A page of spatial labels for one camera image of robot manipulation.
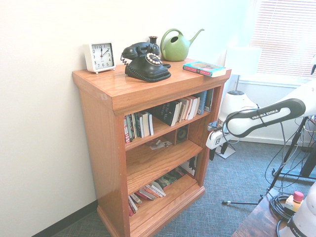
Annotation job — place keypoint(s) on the dark green hardcover book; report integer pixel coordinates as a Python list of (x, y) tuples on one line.
[(209, 100)]

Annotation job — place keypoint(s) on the dark ceramic vase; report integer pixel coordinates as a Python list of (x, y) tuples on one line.
[(153, 42)]

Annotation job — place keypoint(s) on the large dark green book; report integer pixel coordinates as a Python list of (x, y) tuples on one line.
[(170, 179)]

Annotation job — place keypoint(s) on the teal and red book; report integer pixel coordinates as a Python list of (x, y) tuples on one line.
[(205, 67)]

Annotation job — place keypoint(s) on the wooden bookshelf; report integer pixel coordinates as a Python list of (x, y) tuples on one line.
[(148, 86)]

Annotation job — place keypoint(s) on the red white leaning book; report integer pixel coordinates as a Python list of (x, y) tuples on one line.
[(132, 206)]

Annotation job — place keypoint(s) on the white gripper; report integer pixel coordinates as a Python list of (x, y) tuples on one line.
[(217, 139)]

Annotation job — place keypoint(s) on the red edged white book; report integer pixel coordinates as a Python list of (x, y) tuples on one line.
[(190, 108)]

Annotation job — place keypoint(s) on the black camera tripod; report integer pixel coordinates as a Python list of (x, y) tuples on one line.
[(286, 158)]

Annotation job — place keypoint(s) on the red and white spine book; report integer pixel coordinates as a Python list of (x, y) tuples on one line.
[(127, 129)]

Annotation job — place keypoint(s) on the green watering can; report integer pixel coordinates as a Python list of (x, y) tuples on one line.
[(174, 50)]

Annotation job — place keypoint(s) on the small wooden speaker box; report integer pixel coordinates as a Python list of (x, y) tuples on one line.
[(182, 134)]

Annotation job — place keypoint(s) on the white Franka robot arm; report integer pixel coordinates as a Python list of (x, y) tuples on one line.
[(244, 127)]

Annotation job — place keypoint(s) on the blue hardcover book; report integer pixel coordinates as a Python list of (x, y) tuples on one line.
[(202, 102)]

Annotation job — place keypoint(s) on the window blinds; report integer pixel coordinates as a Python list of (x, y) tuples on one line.
[(284, 32)]

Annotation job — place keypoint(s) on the black Why We Sleep book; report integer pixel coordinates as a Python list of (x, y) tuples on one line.
[(165, 112)]

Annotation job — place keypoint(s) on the green spine paperback book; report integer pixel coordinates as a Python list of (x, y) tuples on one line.
[(132, 127)]

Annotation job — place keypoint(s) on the red lying paperback book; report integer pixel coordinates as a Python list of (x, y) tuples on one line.
[(146, 195)]

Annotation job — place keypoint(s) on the white floor lamp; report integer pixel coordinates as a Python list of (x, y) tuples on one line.
[(244, 60)]

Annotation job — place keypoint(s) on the loose paper cards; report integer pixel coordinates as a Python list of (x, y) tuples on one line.
[(159, 144)]

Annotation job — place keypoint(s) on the black furniture leg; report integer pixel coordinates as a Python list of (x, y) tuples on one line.
[(309, 163)]

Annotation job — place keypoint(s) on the white lying paperback book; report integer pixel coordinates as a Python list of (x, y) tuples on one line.
[(158, 188)]

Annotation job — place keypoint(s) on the yellow emergency stop button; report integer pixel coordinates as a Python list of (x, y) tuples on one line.
[(295, 201)]

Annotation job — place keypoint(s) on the dark cover paperback book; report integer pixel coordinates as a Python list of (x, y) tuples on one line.
[(138, 126)]

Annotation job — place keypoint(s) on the black and white picture book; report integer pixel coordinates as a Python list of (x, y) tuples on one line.
[(190, 166)]

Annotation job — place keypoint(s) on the brown spine paperback book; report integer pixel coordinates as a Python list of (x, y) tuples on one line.
[(180, 112)]

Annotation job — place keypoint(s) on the black vintage rotary telephone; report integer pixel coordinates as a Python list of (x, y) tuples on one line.
[(145, 67)]

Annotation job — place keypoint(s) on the white paged blue book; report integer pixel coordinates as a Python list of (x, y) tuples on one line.
[(150, 124)]

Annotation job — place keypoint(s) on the cream paperback book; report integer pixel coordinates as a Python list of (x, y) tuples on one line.
[(184, 109)]

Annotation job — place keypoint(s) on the white square alarm clock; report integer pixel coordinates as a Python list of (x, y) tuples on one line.
[(101, 57)]

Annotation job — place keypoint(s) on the dark blue paperback book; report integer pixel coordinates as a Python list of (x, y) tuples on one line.
[(145, 124)]

